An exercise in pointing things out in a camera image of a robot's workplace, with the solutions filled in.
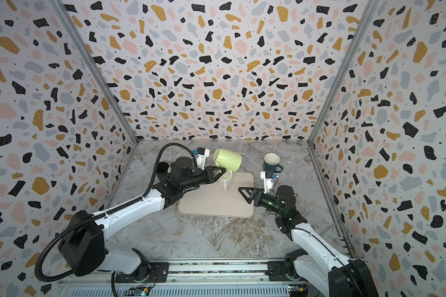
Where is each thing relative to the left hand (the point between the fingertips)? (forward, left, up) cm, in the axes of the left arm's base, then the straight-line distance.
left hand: (228, 170), depth 75 cm
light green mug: (+4, -1, +1) cm, 4 cm away
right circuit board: (-37, -27, -27) cm, 53 cm away
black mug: (+15, +36, -19) cm, 43 cm away
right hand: (-6, -7, -7) cm, 11 cm away
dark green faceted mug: (+16, -22, -16) cm, 32 cm away
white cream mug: (+7, +2, -20) cm, 21 cm away
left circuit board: (-37, +33, -26) cm, 56 cm away
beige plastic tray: (-5, +7, -16) cm, 19 cm away
